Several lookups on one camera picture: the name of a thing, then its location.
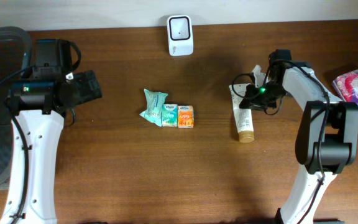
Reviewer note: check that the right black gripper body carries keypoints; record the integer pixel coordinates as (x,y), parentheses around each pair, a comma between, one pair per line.
(265,94)

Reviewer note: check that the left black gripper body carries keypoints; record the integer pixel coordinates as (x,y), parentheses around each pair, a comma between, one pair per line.
(86,89)

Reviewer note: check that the cream tube gold cap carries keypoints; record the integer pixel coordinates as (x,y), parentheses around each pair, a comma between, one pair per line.
(242,117)

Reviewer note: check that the orange tissue pack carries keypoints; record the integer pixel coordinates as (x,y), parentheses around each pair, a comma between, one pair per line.
(185,116)

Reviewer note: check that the teal tissue pack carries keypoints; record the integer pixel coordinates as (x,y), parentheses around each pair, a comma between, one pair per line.
(170,115)

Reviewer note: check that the teal wipes pouch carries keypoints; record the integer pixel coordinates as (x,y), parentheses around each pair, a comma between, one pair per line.
(155,102)

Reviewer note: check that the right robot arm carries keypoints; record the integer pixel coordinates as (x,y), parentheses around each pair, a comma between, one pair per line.
(327,137)

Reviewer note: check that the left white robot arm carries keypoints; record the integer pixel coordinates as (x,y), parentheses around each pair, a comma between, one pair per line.
(37,103)

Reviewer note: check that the white barcode scanner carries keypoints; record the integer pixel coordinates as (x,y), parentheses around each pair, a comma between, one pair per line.
(180,35)

